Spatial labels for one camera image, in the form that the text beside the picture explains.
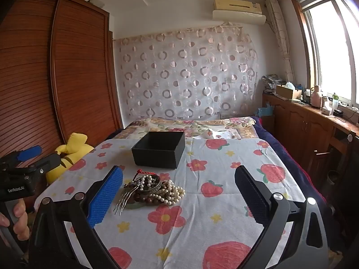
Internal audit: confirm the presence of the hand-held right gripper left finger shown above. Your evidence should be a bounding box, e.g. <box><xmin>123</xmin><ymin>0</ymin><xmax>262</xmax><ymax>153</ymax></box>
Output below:
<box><xmin>28</xmin><ymin>165</ymin><xmax>124</xmax><ymax>269</ymax></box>

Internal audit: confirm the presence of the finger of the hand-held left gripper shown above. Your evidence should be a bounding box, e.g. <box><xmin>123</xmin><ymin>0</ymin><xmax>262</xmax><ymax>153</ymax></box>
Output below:
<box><xmin>8</xmin><ymin>145</ymin><xmax>42</xmax><ymax>165</ymax></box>
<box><xmin>25</xmin><ymin>154</ymin><xmax>61</xmax><ymax>175</ymax></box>

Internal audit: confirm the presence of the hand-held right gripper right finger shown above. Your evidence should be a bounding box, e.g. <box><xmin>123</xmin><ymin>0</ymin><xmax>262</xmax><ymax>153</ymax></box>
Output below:
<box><xmin>234</xmin><ymin>165</ymin><xmax>328</xmax><ymax>269</ymax></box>

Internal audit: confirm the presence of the metal hair comb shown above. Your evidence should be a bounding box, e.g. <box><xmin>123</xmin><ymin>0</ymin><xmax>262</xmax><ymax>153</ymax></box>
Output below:
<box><xmin>114</xmin><ymin>183</ymin><xmax>141</xmax><ymax>216</ymax></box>

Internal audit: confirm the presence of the green jade bangle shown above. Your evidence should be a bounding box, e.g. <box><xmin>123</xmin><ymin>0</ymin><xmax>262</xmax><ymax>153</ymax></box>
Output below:
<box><xmin>124</xmin><ymin>201</ymin><xmax>147</xmax><ymax>210</ymax></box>

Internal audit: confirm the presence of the dark wooden bead bracelet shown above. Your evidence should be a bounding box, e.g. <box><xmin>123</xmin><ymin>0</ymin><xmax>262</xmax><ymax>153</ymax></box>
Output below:
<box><xmin>123</xmin><ymin>183</ymin><xmax>164</xmax><ymax>204</ymax></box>

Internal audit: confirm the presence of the red cord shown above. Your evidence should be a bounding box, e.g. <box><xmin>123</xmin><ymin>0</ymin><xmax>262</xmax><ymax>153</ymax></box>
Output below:
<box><xmin>132</xmin><ymin>169</ymin><xmax>153</xmax><ymax>186</ymax></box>

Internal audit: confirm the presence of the silver bangle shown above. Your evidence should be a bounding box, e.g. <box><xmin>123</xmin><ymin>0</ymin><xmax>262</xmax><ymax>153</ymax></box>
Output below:
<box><xmin>135</xmin><ymin>176</ymin><xmax>162</xmax><ymax>195</ymax></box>

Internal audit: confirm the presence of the long pearl necklace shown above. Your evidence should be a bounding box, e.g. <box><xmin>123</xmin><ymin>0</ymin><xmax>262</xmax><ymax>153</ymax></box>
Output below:
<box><xmin>140</xmin><ymin>175</ymin><xmax>186</xmax><ymax>206</ymax></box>

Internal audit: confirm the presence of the black cardboard box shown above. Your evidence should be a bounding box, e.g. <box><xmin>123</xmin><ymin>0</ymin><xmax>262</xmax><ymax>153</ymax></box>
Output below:
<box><xmin>131</xmin><ymin>131</ymin><xmax>186</xmax><ymax>169</ymax></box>

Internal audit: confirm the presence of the person's left hand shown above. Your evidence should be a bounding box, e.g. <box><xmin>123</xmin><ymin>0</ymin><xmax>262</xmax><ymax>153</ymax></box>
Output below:
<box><xmin>0</xmin><ymin>200</ymin><xmax>29</xmax><ymax>247</ymax></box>

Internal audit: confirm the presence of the yellow plush toy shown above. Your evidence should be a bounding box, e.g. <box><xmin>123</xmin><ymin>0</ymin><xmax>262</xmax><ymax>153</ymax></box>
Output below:
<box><xmin>46</xmin><ymin>132</ymin><xmax>95</xmax><ymax>185</ymax></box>

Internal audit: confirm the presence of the dark blue blanket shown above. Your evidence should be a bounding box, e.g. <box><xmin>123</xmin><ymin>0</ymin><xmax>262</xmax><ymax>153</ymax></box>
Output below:
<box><xmin>250</xmin><ymin>116</ymin><xmax>333</xmax><ymax>212</ymax></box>

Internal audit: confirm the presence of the strawberry print cloth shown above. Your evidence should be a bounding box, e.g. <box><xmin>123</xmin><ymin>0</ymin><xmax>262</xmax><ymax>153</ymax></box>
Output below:
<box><xmin>34</xmin><ymin>137</ymin><xmax>306</xmax><ymax>269</ymax></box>

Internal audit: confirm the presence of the brown wooden wardrobe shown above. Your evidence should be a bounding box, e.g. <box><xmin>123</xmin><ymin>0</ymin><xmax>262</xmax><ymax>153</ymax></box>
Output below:
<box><xmin>0</xmin><ymin>0</ymin><xmax>123</xmax><ymax>172</ymax></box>

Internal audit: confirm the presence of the wooden cabinet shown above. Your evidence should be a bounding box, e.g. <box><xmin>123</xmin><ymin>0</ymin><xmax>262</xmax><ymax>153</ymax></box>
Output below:
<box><xmin>262</xmin><ymin>92</ymin><xmax>359</xmax><ymax>192</ymax></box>

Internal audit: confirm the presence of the teal plastic bag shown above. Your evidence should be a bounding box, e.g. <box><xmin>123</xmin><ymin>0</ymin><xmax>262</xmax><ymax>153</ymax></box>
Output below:
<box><xmin>256</xmin><ymin>104</ymin><xmax>274</xmax><ymax>117</ymax></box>

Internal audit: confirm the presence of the stack of magazines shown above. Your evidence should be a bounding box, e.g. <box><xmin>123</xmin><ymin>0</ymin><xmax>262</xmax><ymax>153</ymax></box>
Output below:
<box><xmin>262</xmin><ymin>74</ymin><xmax>287</xmax><ymax>93</ymax></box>

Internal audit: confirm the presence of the pink kettle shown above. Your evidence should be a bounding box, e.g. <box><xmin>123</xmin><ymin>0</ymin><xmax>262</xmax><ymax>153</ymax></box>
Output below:
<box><xmin>310</xmin><ymin>85</ymin><xmax>323</xmax><ymax>108</ymax></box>

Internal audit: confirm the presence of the patterned window curtain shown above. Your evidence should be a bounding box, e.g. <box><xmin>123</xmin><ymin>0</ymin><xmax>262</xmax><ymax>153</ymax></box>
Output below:
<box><xmin>265</xmin><ymin>0</ymin><xmax>295</xmax><ymax>83</ymax></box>

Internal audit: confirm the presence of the window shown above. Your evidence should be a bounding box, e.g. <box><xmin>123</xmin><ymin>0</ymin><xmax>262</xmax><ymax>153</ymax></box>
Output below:
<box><xmin>289</xmin><ymin>0</ymin><xmax>359</xmax><ymax>107</ymax></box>

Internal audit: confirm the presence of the circle patterned wall curtain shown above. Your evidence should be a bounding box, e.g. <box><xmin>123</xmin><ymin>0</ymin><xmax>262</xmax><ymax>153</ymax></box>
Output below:
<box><xmin>113</xmin><ymin>25</ymin><xmax>259</xmax><ymax>120</ymax></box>

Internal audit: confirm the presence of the wall air conditioner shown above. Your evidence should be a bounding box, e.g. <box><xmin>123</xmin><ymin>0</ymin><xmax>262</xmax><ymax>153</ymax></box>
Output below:
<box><xmin>212</xmin><ymin>0</ymin><xmax>267</xmax><ymax>25</ymax></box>

